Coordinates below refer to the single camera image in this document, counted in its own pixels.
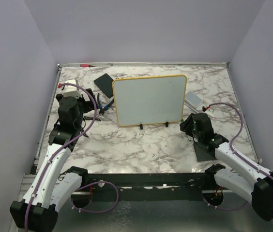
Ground blue handled cutters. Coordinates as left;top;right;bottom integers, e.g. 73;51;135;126
97;93;115;115

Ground red marker on rail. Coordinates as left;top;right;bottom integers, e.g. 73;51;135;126
80;63;95;67

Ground white whiteboard eraser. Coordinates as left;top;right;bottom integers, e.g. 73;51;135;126
184;91;203;108

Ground yellow framed whiteboard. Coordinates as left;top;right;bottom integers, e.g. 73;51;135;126
112;74;187;127

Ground black multitool pliers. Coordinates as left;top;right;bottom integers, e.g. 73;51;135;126
80;116;94;138

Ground silver wrench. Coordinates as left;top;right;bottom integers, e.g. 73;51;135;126
184;101;203;114

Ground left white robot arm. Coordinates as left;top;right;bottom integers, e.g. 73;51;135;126
10;85;98;232

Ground black box front right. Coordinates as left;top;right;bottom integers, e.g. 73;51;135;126
193;142;216;162

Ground aluminium table frame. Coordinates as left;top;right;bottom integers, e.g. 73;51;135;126
8;61;273;232

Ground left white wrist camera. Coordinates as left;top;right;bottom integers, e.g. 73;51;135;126
58;79;81;99

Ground black box near whiteboard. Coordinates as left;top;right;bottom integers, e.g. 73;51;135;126
93;73;114;99

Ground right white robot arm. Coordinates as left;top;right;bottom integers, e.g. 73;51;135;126
180;113;273;221

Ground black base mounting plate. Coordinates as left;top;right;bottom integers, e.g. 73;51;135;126
67;167;219;202

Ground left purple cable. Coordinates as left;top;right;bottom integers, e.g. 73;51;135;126
24;83;97;230

